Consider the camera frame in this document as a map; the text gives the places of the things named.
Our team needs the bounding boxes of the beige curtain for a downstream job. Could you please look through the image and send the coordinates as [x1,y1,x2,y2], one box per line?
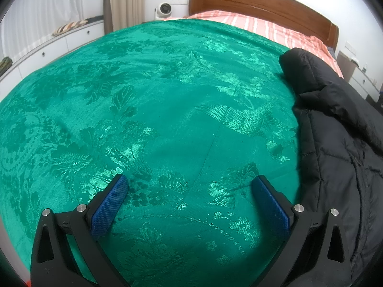
[103,0,150,33]

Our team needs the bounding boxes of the white desk with drawers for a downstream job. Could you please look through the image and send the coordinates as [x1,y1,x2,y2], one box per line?
[349,63,382,100]

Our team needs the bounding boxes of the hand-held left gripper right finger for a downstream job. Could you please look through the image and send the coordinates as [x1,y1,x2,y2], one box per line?
[253,175,352,287]

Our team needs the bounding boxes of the white drawer cabinet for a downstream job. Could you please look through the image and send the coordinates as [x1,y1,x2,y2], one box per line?
[0,16,105,80]

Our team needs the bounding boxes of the white sheer curtain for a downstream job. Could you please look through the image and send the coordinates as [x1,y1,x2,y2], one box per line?
[0,0,105,41]

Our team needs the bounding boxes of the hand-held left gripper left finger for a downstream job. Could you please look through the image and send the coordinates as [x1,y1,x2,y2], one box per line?
[30,173,130,287]

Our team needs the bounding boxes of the black puffer jacket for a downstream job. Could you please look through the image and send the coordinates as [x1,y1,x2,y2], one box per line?
[279,47,383,287]

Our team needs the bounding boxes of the wooden headboard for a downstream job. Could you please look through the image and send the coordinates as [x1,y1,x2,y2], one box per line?
[188,0,340,51]

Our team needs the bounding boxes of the green patterned blanket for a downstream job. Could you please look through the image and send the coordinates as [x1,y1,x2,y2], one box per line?
[0,18,303,287]

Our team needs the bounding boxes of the striped cushion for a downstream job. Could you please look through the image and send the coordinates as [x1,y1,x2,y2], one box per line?
[52,20,89,36]

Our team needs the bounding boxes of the white round fan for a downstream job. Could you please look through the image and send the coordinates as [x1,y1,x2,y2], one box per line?
[154,2,172,20]

